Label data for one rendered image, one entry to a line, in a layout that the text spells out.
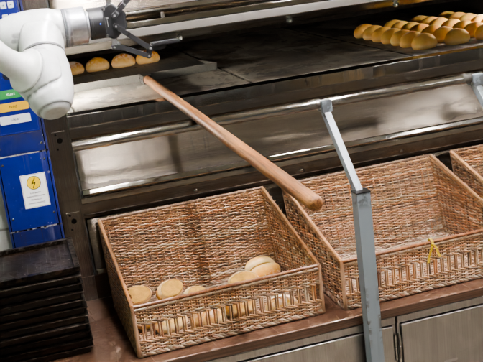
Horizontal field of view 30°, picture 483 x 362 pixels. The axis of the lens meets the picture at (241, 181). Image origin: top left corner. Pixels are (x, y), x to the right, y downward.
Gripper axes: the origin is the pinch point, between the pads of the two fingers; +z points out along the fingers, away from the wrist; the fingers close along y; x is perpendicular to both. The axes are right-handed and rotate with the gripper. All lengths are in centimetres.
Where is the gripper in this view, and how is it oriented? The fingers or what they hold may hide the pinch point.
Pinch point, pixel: (170, 12)
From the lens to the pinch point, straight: 225.0
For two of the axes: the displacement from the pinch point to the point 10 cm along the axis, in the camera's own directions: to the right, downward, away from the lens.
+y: 1.2, 9.6, 2.6
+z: 9.6, -1.8, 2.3
